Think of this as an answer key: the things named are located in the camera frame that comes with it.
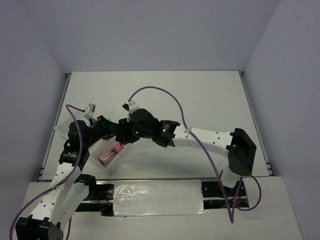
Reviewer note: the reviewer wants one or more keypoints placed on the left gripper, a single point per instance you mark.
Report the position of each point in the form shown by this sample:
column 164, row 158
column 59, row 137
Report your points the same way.
column 108, row 127

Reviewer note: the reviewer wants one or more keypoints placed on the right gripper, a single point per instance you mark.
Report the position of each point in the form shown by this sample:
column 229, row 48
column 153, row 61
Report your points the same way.
column 125, row 132

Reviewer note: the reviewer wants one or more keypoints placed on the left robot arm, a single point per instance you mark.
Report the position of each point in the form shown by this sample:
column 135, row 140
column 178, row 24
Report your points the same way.
column 69, row 186

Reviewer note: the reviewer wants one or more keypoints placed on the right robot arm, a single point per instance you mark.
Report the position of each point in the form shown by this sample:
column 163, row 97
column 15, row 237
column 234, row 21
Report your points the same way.
column 236, row 146

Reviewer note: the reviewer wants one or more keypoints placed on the pink highlighter in container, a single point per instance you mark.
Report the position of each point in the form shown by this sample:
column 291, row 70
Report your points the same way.
column 116, row 149

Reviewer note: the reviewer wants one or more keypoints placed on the clear plastic container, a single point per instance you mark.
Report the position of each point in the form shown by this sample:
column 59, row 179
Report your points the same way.
column 74, row 133

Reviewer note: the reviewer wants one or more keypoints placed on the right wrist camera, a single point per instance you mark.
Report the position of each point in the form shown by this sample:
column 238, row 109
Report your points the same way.
column 130, row 106

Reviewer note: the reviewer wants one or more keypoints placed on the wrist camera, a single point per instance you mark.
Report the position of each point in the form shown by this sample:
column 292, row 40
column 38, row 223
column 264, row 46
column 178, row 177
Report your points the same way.
column 130, row 106
column 89, row 112

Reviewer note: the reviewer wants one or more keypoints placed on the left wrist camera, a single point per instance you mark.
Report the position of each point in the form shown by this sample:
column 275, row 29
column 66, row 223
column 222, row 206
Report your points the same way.
column 89, row 112

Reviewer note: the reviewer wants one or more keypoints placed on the right table rail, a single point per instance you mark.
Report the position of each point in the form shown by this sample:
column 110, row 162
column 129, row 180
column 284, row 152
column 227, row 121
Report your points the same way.
column 261, row 144

